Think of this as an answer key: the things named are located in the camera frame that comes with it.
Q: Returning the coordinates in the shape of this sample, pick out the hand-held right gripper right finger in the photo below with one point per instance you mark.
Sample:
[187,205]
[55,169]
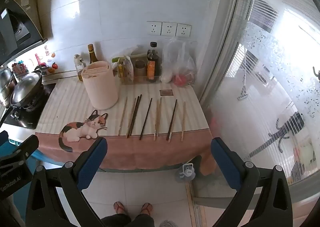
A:
[225,164]

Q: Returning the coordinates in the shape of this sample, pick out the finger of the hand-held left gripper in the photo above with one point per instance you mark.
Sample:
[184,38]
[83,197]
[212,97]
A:
[26,149]

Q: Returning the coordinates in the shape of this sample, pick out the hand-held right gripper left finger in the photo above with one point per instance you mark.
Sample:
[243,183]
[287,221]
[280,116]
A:
[92,159]

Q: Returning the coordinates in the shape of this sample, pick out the dark wooden chopstick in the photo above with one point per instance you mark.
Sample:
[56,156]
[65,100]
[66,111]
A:
[132,116]
[172,119]
[145,119]
[135,114]

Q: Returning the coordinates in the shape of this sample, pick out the pink utensil holder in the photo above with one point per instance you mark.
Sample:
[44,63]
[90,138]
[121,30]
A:
[100,86]

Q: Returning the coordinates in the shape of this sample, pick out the clear plastic jug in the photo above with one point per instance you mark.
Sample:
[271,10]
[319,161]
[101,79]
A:
[186,173]

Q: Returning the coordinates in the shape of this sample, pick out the black cooktop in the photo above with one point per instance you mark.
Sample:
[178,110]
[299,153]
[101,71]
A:
[42,106]

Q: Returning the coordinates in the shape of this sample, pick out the person's left foot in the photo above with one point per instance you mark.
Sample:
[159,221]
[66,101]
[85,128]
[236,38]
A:
[121,208]

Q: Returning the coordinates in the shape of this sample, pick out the person's foot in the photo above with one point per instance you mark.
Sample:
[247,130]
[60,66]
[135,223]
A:
[146,209]
[121,208]

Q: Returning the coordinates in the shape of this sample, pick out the striped cat print tablecloth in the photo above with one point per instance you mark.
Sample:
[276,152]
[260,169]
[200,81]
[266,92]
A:
[150,151]

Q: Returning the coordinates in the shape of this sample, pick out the wok with steel lid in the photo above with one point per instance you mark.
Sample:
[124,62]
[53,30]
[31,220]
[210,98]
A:
[25,89]

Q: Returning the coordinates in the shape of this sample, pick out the stainless steel pot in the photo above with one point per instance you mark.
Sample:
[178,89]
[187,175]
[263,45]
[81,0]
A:
[5,79]

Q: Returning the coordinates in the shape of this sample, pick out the person's right foot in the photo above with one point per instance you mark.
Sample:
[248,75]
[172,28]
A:
[146,209]

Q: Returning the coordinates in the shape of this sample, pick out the oil dispenser bottle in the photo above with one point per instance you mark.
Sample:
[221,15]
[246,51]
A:
[79,69]

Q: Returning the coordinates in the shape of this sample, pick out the clear plastic container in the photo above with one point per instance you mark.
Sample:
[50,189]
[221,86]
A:
[127,74]

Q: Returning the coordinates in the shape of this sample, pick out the red wrapped item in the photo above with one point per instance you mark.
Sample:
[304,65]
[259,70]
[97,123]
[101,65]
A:
[182,80]

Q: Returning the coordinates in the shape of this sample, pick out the green vegetable piece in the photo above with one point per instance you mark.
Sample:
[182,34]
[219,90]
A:
[115,59]

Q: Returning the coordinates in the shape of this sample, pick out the brown jar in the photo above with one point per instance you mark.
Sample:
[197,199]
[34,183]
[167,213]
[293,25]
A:
[140,68]

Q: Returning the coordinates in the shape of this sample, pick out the frosted glass sliding door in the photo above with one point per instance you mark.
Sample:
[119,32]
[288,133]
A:
[262,66]

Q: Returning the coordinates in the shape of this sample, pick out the dark wine bottle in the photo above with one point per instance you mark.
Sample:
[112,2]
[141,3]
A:
[92,54]

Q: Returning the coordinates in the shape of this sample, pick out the white filled bag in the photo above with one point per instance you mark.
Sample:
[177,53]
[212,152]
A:
[166,76]

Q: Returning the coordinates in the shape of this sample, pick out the soy sauce bottle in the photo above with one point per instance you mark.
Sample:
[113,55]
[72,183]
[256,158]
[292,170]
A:
[152,66]

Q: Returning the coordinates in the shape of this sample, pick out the black range hood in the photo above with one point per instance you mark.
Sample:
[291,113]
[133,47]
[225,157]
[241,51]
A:
[10,36]

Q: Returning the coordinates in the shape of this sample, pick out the clear plastic bag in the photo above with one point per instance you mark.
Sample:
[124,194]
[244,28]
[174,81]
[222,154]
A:
[180,56]

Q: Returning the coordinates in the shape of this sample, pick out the colourful wall decoration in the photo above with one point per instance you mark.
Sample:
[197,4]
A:
[37,60]

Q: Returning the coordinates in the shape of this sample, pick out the white wall socket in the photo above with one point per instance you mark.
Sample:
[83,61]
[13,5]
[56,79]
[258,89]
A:
[154,28]
[183,30]
[169,29]

